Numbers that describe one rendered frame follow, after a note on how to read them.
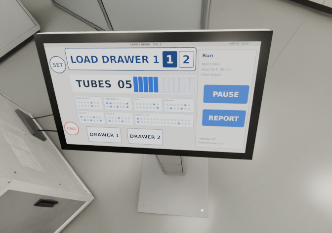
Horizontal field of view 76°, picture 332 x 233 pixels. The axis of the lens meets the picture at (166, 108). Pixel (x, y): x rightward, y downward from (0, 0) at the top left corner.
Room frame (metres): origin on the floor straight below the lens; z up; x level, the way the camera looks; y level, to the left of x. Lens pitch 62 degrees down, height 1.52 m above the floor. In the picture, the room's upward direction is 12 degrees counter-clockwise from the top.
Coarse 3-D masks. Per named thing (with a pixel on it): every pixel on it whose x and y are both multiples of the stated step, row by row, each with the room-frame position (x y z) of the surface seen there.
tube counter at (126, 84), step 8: (120, 80) 0.31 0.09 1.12; (128, 80) 0.30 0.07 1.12; (136, 80) 0.30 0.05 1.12; (144, 80) 0.29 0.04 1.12; (152, 80) 0.29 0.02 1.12; (160, 80) 0.29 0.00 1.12; (168, 80) 0.28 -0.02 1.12; (176, 80) 0.28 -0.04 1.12; (184, 80) 0.27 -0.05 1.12; (192, 80) 0.27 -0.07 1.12; (120, 88) 0.30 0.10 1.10; (128, 88) 0.29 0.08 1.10; (136, 88) 0.29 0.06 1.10; (144, 88) 0.28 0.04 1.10; (152, 88) 0.28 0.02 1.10; (160, 88) 0.27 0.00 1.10; (168, 88) 0.27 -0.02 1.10; (176, 88) 0.26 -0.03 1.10; (184, 88) 0.26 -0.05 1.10; (192, 88) 0.26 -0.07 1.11
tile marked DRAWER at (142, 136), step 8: (128, 128) 0.23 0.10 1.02; (136, 128) 0.22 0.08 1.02; (144, 128) 0.22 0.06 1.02; (128, 136) 0.21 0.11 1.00; (136, 136) 0.21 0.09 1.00; (144, 136) 0.20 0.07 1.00; (152, 136) 0.20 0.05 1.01; (160, 136) 0.20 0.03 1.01; (144, 144) 0.19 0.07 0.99; (152, 144) 0.19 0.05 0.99; (160, 144) 0.18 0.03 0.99
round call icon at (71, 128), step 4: (64, 124) 0.28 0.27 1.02; (68, 124) 0.27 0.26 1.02; (72, 124) 0.27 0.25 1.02; (76, 124) 0.27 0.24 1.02; (64, 128) 0.27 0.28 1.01; (68, 128) 0.27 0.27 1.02; (72, 128) 0.26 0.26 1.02; (76, 128) 0.26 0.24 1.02; (68, 132) 0.26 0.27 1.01; (72, 132) 0.26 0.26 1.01; (76, 132) 0.25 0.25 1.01
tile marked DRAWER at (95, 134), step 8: (88, 128) 0.25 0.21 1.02; (96, 128) 0.25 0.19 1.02; (104, 128) 0.24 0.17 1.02; (112, 128) 0.24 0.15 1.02; (120, 128) 0.23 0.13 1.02; (88, 136) 0.24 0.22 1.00; (96, 136) 0.23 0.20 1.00; (104, 136) 0.23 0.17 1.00; (112, 136) 0.22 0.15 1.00; (120, 136) 0.22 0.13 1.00
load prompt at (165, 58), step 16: (64, 48) 0.39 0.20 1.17; (80, 48) 0.38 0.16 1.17; (96, 48) 0.37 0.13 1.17; (112, 48) 0.36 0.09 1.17; (128, 48) 0.35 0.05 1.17; (144, 48) 0.34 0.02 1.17; (160, 48) 0.33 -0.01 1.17; (176, 48) 0.32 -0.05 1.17; (192, 48) 0.31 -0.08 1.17; (80, 64) 0.36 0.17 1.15; (96, 64) 0.35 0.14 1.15; (112, 64) 0.34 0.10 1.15; (128, 64) 0.33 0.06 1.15; (144, 64) 0.32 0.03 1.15; (160, 64) 0.31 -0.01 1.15; (176, 64) 0.30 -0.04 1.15; (192, 64) 0.29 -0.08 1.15
